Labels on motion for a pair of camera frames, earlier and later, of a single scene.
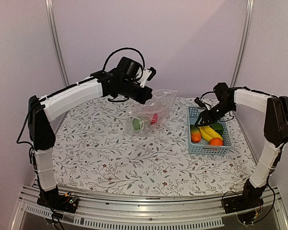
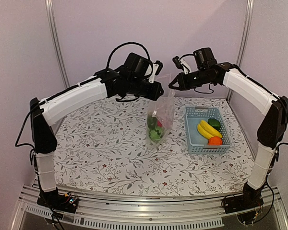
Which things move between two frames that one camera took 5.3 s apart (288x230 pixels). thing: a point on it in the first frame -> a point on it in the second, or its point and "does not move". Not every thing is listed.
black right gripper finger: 202,121 -> 170,85
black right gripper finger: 200,121 -> 176,79
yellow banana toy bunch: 209,133 does not move
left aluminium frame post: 49,11 does not move
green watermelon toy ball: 136,123 -> 155,135
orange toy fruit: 216,142 does not move
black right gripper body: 224,109 -> 186,85
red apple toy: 154,119 -> 159,124
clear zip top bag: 144,120 -> 160,117
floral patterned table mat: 95,153 does not move
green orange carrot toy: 195,133 -> 151,121
